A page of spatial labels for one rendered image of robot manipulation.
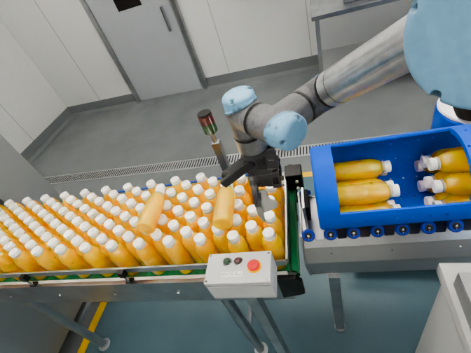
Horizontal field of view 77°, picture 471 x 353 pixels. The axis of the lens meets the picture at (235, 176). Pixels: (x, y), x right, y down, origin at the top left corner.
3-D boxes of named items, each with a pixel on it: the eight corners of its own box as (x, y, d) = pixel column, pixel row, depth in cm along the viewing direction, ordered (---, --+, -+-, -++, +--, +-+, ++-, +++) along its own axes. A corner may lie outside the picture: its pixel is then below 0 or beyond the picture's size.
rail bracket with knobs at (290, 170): (305, 194, 127) (301, 177, 120) (288, 196, 129) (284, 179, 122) (303, 178, 134) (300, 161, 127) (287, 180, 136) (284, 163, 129)
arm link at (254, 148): (232, 146, 68) (235, 126, 74) (237, 160, 71) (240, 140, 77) (264, 141, 66) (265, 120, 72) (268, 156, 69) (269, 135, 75)
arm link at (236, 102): (236, 106, 58) (212, 97, 64) (249, 149, 66) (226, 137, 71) (264, 87, 61) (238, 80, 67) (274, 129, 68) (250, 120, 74)
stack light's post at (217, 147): (267, 264, 208) (219, 143, 136) (261, 265, 209) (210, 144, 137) (268, 259, 211) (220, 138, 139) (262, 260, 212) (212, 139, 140)
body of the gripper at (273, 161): (282, 190, 77) (273, 155, 69) (250, 193, 79) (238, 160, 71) (282, 169, 82) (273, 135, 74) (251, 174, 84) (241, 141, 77)
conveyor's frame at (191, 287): (322, 360, 159) (301, 281, 100) (76, 350, 203) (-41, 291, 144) (315, 276, 193) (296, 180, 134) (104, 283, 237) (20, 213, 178)
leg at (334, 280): (346, 332, 165) (341, 279, 124) (335, 332, 167) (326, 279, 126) (344, 321, 169) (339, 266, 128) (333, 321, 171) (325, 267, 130)
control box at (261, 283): (277, 298, 88) (270, 281, 81) (214, 298, 93) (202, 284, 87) (277, 267, 95) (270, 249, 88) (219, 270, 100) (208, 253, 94)
